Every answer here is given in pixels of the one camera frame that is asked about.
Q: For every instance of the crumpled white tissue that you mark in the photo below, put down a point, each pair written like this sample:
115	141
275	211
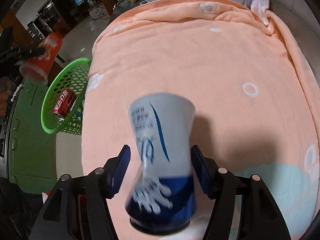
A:
261	5

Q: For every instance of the green cabinet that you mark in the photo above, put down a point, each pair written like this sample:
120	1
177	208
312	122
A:
32	155

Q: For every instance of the red soda can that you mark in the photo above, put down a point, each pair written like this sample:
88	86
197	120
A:
63	102

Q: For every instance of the red paper cup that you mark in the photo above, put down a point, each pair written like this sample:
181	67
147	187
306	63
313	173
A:
47	55

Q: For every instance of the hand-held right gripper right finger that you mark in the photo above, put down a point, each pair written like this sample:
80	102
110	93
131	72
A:
200	172

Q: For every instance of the green plastic mesh basket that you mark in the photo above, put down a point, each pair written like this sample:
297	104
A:
51	130

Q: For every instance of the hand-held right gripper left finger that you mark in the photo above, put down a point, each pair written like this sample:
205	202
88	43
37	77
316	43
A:
122	170

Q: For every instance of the pink white play mat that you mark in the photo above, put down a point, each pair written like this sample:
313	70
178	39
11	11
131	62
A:
98	11

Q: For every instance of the person's dark clothing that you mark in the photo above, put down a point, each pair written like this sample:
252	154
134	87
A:
17	210

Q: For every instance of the dark television cabinet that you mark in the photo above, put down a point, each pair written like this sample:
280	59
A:
67	2

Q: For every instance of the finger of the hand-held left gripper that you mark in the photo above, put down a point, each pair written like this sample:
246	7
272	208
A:
27	52

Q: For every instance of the peach printed blanket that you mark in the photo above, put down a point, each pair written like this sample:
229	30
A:
200	80

